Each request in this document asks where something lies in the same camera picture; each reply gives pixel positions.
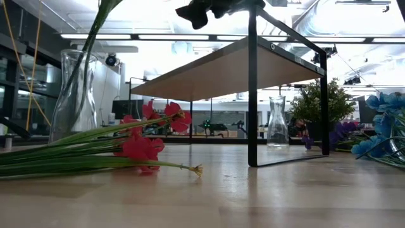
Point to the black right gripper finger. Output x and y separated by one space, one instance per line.
196 14
221 11

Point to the clear glass vase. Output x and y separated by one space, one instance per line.
277 126
85 104

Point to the red-orange artificial flower bunch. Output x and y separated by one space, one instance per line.
139 149

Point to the black robot arm, green light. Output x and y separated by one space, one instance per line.
215 127

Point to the long white light strip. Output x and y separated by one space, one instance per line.
174 37

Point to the black computer monitor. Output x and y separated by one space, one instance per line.
126 109

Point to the green potted plant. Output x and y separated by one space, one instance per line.
319 104

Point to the white cup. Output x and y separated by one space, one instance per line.
111 119

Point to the person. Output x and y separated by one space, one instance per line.
297 128

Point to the blue artificial flower bunch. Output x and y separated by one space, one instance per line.
384 125

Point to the wooden shelf with black frame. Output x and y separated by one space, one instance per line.
228 76

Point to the small black round camera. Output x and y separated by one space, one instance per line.
111 59

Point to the black aluminium table frame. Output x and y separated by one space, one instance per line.
221 139

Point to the small grey metal post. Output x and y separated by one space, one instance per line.
8 142

